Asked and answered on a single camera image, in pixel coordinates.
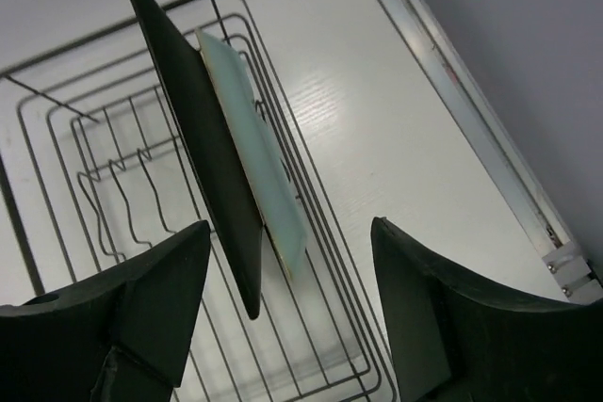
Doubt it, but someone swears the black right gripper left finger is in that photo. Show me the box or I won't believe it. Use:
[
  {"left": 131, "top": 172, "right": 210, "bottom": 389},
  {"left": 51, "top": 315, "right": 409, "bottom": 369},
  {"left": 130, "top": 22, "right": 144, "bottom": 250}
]
[{"left": 1, "top": 221, "right": 210, "bottom": 401}]

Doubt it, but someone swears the black square plate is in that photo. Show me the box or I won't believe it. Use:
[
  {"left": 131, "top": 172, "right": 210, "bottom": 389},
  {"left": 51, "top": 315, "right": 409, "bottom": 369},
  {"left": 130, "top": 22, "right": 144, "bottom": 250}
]
[{"left": 129, "top": 0, "right": 263, "bottom": 319}]

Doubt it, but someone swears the metal wire dish rack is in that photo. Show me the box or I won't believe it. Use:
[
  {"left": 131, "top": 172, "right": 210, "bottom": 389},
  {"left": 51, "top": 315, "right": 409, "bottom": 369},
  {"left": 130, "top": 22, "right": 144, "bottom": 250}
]
[{"left": 1, "top": 0, "right": 399, "bottom": 401}]

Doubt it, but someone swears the aluminium side rail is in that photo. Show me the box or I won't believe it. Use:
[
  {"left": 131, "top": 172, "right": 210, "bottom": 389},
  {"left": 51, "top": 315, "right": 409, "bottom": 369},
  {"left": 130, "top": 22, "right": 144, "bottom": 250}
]
[{"left": 377, "top": 0, "right": 602, "bottom": 304}]

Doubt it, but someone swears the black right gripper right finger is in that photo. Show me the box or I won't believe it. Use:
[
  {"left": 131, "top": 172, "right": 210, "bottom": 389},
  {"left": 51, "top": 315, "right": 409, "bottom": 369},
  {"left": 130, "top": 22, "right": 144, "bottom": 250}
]
[{"left": 370, "top": 217, "right": 602, "bottom": 401}]

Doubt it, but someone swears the pale green glass plate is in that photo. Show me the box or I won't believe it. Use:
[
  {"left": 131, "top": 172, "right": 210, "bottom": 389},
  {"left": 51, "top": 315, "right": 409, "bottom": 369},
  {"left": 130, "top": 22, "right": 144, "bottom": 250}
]
[{"left": 195, "top": 28, "right": 308, "bottom": 278}]

